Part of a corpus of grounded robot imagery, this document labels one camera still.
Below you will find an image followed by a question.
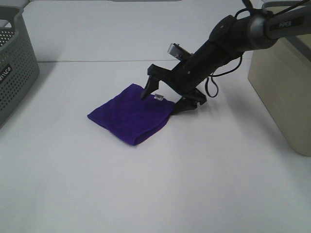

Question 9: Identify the purple towel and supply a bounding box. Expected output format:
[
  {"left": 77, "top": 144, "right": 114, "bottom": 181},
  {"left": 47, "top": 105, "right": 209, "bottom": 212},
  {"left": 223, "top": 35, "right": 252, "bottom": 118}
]
[{"left": 87, "top": 83, "right": 174, "bottom": 146}]

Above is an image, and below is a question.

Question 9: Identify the beige plastic storage bin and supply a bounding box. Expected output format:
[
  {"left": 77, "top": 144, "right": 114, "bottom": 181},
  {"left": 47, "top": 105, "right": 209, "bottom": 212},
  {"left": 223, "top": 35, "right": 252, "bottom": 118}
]
[{"left": 248, "top": 34, "right": 311, "bottom": 156}]

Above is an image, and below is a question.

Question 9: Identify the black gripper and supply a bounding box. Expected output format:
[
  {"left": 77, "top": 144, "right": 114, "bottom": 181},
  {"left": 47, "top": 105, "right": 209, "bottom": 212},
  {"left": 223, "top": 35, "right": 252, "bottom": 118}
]
[{"left": 140, "top": 41, "right": 240, "bottom": 115}]

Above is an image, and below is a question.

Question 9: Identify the black cable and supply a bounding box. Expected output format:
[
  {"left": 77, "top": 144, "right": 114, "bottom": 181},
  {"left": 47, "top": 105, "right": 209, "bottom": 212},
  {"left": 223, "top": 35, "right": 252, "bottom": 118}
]
[{"left": 205, "top": 0, "right": 258, "bottom": 98}]

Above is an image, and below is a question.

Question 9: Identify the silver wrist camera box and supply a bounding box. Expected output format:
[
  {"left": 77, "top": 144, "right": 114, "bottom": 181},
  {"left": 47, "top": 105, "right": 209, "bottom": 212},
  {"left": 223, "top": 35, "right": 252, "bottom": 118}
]
[{"left": 167, "top": 43, "right": 192, "bottom": 61}]

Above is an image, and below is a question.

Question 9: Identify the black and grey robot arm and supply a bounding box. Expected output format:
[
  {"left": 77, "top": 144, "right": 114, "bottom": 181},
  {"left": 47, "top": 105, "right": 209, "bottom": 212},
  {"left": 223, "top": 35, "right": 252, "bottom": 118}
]
[{"left": 140, "top": 0, "right": 311, "bottom": 114}]

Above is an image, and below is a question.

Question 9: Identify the grey perforated plastic basket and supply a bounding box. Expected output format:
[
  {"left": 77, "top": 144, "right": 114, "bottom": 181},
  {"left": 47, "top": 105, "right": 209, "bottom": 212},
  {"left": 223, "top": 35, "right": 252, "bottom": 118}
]
[{"left": 0, "top": 6, "right": 39, "bottom": 125}]

